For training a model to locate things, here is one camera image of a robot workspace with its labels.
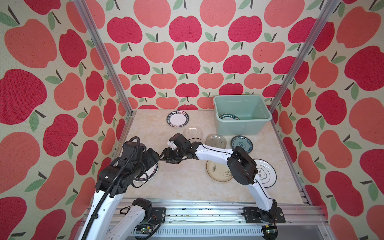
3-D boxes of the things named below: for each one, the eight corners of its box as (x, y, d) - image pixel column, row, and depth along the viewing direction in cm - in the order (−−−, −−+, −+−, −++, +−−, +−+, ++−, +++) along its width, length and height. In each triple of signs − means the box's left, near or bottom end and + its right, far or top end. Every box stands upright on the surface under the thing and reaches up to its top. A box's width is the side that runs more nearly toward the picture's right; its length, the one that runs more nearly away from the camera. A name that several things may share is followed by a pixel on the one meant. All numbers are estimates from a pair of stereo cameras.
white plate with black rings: (259, 187, 85) (260, 186, 84) (251, 160, 96) (252, 158, 95) (278, 187, 85) (280, 186, 84) (268, 160, 96) (270, 158, 95)
